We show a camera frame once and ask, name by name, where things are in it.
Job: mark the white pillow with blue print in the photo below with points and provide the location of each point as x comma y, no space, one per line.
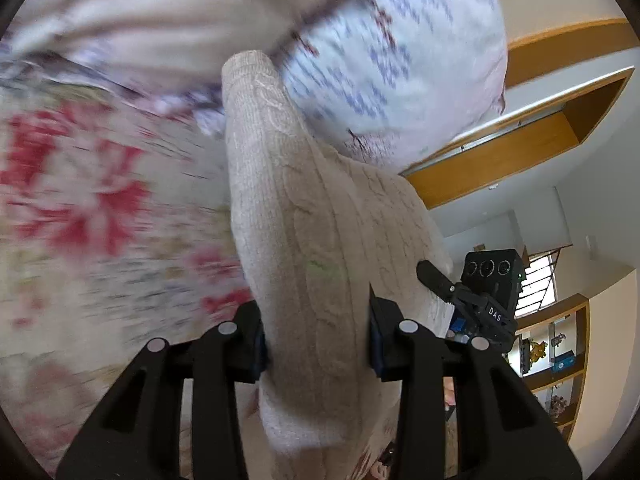
400,60

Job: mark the floral bed sheet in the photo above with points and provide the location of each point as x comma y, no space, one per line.
100,185

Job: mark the small flower ornament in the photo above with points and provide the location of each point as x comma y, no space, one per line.
557,405

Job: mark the wooden wall cabinet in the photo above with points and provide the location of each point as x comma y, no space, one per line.
500,155

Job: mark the small grey figurine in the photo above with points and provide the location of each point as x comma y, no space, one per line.
559,340

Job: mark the small blue box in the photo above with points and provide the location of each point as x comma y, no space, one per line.
565,364

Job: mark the golden figurine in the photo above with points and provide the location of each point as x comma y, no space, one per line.
535,350

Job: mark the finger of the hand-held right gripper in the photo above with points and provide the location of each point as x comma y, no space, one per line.
435,280
457,327

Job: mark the wooden display shelf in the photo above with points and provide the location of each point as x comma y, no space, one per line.
582,340

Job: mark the barred window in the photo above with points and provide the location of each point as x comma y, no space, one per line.
542,280

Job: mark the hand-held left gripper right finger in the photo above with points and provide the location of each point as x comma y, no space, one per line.
382,340

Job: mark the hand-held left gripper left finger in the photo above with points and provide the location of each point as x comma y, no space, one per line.
245,345

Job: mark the pink beige floral pillow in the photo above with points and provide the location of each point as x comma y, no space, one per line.
150,10

